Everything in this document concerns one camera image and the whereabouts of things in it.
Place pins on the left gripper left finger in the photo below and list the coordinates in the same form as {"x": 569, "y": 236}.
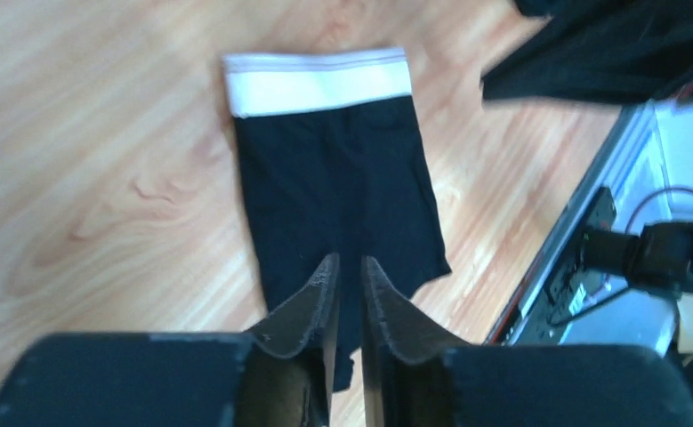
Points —
{"x": 278, "y": 372}

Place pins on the black garment on table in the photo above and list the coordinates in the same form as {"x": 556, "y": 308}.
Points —
{"x": 620, "y": 53}

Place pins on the black underwear white waistband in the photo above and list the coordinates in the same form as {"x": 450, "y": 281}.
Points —
{"x": 331, "y": 161}

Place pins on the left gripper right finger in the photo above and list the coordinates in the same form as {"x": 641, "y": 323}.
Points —
{"x": 417, "y": 373}

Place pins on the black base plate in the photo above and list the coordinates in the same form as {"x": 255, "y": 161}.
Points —
{"x": 552, "y": 287}

